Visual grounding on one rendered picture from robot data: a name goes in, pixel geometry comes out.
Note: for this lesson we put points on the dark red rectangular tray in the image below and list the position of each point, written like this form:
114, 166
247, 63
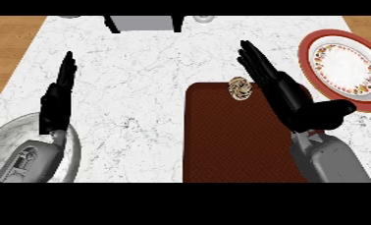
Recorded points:
238, 134

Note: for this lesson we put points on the red round placemat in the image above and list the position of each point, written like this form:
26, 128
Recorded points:
309, 57

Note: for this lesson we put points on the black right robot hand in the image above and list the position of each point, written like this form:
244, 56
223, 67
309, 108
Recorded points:
290, 98

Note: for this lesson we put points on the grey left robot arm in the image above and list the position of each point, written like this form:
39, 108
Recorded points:
33, 160

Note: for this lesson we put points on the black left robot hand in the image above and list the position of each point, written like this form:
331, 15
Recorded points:
53, 104

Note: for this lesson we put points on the small grey round object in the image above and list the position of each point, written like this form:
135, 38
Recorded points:
69, 16

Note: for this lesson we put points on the white floral plate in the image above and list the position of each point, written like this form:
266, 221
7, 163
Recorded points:
343, 70

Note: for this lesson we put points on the small white round dish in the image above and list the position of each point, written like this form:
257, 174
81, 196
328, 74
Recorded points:
203, 18

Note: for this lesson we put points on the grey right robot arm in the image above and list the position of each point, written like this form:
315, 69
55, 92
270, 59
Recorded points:
328, 158

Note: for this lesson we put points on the grey round metal bowl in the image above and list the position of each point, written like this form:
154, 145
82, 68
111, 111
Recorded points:
72, 157

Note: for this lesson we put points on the grey and black appliance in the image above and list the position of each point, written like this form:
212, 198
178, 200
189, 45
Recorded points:
141, 23

